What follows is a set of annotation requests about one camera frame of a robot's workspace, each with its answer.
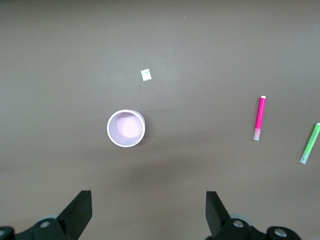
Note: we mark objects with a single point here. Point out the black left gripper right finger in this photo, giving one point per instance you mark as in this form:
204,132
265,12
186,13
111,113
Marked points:
220,222

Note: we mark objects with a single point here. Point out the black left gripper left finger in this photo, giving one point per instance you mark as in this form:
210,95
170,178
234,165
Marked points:
75,220

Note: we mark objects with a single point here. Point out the pink marker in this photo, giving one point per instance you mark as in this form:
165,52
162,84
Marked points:
260,115

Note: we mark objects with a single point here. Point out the pink plastic cup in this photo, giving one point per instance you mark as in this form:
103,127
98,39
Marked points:
125,127

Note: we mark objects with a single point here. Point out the green marker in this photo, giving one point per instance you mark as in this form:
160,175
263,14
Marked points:
311,142

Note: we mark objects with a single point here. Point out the small square paper tag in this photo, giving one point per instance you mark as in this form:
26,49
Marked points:
146,75

